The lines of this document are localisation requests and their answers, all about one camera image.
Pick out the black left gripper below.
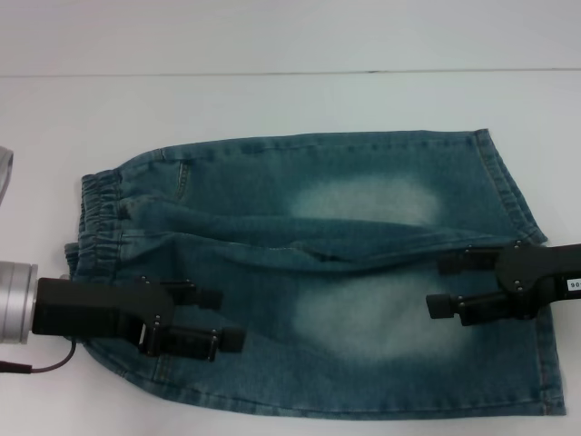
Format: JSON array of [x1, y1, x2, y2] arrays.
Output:
[[34, 275, 247, 363]]

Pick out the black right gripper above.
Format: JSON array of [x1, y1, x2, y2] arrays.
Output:
[[425, 243, 581, 328]]

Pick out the blue denim shorts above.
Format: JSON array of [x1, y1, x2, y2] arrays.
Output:
[[63, 128, 568, 431]]

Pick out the left wrist cable with plug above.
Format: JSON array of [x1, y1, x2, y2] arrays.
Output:
[[0, 336, 82, 376]]

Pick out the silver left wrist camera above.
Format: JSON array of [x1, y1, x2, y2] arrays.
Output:
[[0, 146, 15, 206]]

